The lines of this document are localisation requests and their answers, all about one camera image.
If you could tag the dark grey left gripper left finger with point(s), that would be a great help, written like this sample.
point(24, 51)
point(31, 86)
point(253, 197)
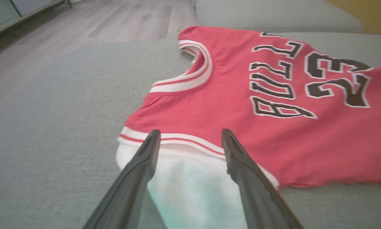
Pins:
point(130, 190)

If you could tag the grey sofa cushion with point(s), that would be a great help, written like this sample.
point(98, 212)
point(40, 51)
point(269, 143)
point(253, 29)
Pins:
point(257, 14)

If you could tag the red white basketball jersey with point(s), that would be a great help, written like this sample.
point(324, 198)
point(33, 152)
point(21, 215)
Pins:
point(228, 105)

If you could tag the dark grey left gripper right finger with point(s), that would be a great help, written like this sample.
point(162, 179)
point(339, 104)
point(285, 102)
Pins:
point(257, 197)

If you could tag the large grey sofa seat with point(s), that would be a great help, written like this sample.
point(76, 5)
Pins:
point(50, 127)

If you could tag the yellow panel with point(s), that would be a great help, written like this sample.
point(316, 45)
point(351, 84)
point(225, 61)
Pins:
point(368, 16)

